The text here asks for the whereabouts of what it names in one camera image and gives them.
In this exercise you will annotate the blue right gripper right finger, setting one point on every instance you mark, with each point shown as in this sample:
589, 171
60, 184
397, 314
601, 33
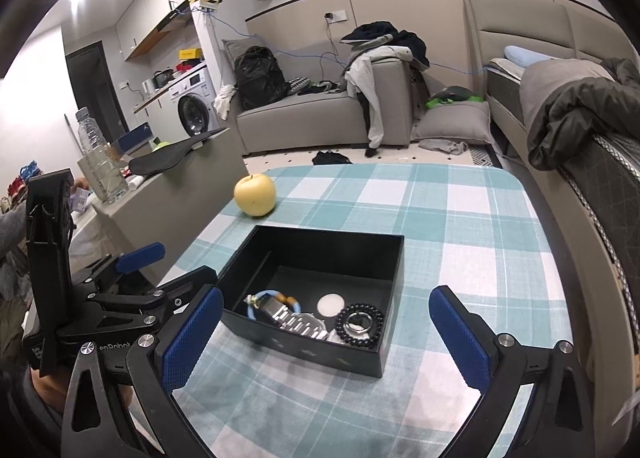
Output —
467, 337

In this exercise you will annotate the black quilted mattress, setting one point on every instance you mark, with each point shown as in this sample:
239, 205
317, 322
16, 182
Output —
594, 198

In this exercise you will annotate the light blue pillow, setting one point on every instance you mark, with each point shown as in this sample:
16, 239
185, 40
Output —
523, 57

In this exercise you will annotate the black cardboard box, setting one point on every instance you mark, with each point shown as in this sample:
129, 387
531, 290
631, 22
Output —
299, 267

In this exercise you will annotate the dark olive jacket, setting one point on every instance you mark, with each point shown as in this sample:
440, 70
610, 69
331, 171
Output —
573, 113

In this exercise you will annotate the dark door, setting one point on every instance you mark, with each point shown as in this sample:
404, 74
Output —
93, 88

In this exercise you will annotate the black camera mount box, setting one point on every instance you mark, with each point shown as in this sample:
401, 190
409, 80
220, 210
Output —
49, 227

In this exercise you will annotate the grey sofa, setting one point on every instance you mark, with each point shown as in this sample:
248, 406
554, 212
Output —
314, 120

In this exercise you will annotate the white washing machine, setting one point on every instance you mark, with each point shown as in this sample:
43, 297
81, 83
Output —
193, 97

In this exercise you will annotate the clear plastic container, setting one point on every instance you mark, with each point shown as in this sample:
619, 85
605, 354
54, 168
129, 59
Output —
103, 174

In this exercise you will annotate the black backpack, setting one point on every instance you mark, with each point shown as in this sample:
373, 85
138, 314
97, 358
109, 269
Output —
259, 78

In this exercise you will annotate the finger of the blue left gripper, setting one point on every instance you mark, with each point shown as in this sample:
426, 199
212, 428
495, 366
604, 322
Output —
140, 258
182, 289

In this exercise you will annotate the round white disc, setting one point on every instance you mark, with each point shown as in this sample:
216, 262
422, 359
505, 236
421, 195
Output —
330, 305

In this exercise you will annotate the pile of clothes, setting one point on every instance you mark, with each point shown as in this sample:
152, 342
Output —
378, 75

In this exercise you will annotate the grey floor cushion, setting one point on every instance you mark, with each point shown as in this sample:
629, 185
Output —
467, 122

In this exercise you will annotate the clear water bottle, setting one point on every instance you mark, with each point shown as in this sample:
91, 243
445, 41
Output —
89, 133

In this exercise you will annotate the black flat pad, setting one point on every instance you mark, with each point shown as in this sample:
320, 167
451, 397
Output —
165, 158

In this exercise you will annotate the beige upholstered bed headboard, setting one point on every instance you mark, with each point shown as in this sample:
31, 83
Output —
558, 28

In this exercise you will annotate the left hand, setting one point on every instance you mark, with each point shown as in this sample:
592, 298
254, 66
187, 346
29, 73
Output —
52, 388

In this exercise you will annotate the yellow box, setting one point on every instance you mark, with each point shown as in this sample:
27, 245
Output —
190, 53

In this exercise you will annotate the yellow apple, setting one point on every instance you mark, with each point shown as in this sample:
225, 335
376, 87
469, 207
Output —
255, 195

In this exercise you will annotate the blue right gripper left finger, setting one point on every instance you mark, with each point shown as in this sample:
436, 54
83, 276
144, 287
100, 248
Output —
184, 337

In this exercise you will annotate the grey blanket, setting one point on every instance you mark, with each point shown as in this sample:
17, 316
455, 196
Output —
541, 79

